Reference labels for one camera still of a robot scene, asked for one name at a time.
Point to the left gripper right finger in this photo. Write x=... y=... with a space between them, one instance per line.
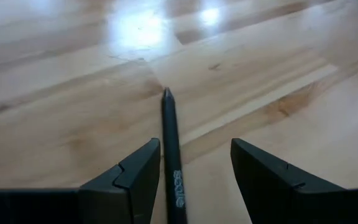
x=266 y=186

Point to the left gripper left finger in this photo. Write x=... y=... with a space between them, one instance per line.
x=129 y=186

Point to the black pen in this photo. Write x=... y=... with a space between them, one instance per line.
x=171 y=140

